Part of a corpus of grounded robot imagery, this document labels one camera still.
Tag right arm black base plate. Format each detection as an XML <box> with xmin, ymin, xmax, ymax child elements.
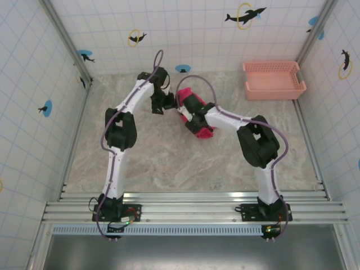
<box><xmin>235</xmin><ymin>202</ymin><xmax>294</xmax><ymax>223</ymax></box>

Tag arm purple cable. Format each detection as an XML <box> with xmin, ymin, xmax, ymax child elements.
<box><xmin>95</xmin><ymin>49</ymin><xmax>165</xmax><ymax>242</ymax></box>
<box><xmin>176</xmin><ymin>74</ymin><xmax>292</xmax><ymax>242</ymax></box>

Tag slotted grey cable duct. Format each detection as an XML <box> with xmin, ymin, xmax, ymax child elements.
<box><xmin>52</xmin><ymin>224</ymin><xmax>345</xmax><ymax>236</ymax></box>

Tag grey metal panel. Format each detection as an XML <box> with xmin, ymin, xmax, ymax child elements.
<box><xmin>42</xmin><ymin>235</ymin><xmax>348</xmax><ymax>270</ymax></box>

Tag aluminium side rail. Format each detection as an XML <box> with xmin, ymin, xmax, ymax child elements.
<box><xmin>57</xmin><ymin>81</ymin><xmax>93</xmax><ymax>202</ymax></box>
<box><xmin>292</xmin><ymin>100</ymin><xmax>331</xmax><ymax>201</ymax></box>

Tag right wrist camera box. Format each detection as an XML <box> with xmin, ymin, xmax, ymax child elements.
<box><xmin>179</xmin><ymin>104</ymin><xmax>197</xmax><ymax>123</ymax></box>

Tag pink long pants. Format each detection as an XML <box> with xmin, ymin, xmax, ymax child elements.
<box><xmin>175</xmin><ymin>87</ymin><xmax>218</xmax><ymax>140</ymax></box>

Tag pink plastic basket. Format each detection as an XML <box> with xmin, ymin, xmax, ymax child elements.
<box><xmin>242</xmin><ymin>61</ymin><xmax>307</xmax><ymax>101</ymax></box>

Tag dolphin yellow ring sticker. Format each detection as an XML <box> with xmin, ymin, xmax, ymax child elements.
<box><xmin>338</xmin><ymin>49</ymin><xmax>353</xmax><ymax>80</ymax></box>
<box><xmin>75</xmin><ymin>71</ymin><xmax>87</xmax><ymax>90</ymax></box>
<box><xmin>128</xmin><ymin>28</ymin><xmax>148</xmax><ymax>47</ymax></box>

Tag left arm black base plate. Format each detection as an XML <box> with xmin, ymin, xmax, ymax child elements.
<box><xmin>92</xmin><ymin>202</ymin><xmax>143</xmax><ymax>223</ymax></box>

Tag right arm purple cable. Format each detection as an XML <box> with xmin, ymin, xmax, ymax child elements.
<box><xmin>176</xmin><ymin>74</ymin><xmax>292</xmax><ymax>242</ymax></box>

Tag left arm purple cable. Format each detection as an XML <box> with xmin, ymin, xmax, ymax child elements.
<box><xmin>95</xmin><ymin>49</ymin><xmax>165</xmax><ymax>242</ymax></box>

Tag aluminium mounting rail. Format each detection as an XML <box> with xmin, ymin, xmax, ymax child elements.
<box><xmin>41</xmin><ymin>192</ymin><xmax>351</xmax><ymax>225</ymax></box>

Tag aluminium corner post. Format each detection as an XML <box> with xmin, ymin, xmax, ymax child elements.
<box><xmin>296</xmin><ymin>0</ymin><xmax>340</xmax><ymax>64</ymax></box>
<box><xmin>39</xmin><ymin>0</ymin><xmax>95</xmax><ymax>85</ymax></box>

